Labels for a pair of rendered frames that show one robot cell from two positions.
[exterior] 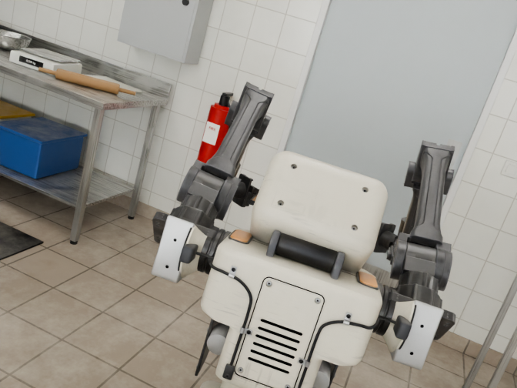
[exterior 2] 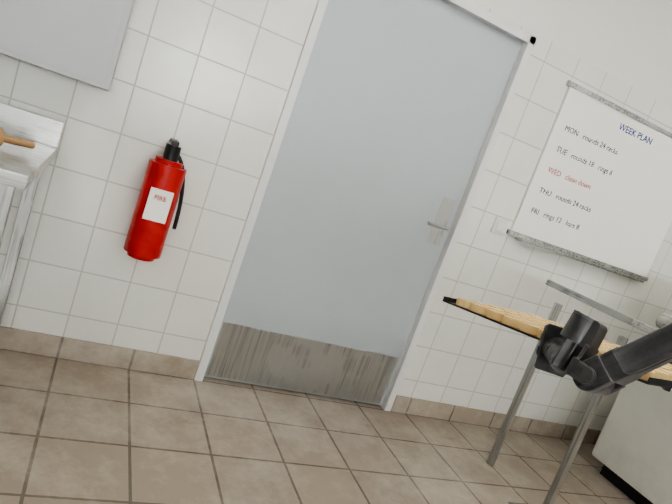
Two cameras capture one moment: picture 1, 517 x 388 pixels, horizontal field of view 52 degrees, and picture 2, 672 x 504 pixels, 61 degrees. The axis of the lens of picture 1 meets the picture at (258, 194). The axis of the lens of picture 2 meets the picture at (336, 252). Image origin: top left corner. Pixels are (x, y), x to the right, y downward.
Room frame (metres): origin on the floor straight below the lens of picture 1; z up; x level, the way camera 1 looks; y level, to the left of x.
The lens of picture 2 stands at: (1.12, 1.22, 1.20)
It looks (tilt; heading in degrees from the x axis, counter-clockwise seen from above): 9 degrees down; 321
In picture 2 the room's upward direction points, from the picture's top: 20 degrees clockwise
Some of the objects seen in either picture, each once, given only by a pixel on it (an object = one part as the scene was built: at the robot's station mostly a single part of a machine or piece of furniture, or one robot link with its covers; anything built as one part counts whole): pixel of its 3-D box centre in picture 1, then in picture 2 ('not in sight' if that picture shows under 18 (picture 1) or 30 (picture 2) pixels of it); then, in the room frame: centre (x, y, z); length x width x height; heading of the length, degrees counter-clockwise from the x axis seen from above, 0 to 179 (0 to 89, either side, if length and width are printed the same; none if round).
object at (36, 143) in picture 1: (39, 146); not in sight; (3.32, 1.47, 0.36); 0.46 x 0.38 x 0.26; 167
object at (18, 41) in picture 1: (8, 41); not in sight; (3.53, 1.88, 0.93); 0.27 x 0.27 x 0.10
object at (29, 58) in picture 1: (47, 61); not in sight; (3.29, 1.50, 0.92); 0.32 x 0.30 x 0.09; 172
